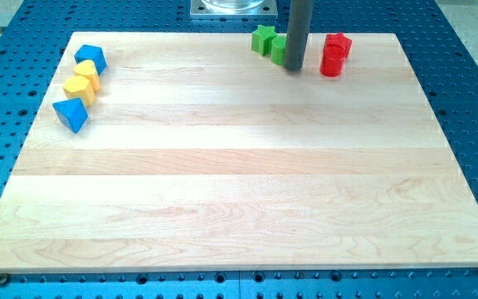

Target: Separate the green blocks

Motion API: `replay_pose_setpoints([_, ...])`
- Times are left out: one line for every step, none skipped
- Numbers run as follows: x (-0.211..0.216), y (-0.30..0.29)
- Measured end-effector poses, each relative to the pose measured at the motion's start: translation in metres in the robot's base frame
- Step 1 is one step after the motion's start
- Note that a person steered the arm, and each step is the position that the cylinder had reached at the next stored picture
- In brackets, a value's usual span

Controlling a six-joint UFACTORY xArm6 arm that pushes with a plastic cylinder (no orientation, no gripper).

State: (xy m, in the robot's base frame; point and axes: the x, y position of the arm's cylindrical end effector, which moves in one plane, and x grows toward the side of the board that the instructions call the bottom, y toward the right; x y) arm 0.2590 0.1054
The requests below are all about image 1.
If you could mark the light wooden board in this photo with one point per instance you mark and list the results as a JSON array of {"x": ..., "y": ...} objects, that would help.
[{"x": 199, "y": 154}]

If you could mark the green cylinder block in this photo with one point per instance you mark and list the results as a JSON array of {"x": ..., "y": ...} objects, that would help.
[{"x": 278, "y": 44}]

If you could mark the green star block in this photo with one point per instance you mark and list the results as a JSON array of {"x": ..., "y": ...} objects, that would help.
[{"x": 261, "y": 39}]

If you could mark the red cylinder block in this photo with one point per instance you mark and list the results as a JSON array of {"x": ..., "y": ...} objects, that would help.
[{"x": 332, "y": 61}]

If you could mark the red star block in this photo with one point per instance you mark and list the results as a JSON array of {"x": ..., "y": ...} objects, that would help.
[{"x": 337, "y": 44}]

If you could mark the gray cylindrical pusher rod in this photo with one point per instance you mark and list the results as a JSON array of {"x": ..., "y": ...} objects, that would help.
[{"x": 297, "y": 34}]

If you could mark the blue triangle block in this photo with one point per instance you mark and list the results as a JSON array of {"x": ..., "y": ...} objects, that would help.
[{"x": 71, "y": 113}]

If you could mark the yellow heart block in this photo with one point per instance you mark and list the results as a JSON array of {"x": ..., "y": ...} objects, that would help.
[{"x": 88, "y": 70}]

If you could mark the yellow hexagon block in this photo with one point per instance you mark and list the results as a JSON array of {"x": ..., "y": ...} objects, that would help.
[{"x": 79, "y": 87}]

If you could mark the blue cube block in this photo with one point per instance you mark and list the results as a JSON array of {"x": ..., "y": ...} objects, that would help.
[{"x": 94, "y": 53}]

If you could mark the left board stop screw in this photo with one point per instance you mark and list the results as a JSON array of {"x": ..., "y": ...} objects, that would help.
[{"x": 4, "y": 279}]

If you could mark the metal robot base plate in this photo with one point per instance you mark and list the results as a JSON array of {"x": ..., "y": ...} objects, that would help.
[{"x": 233, "y": 8}]

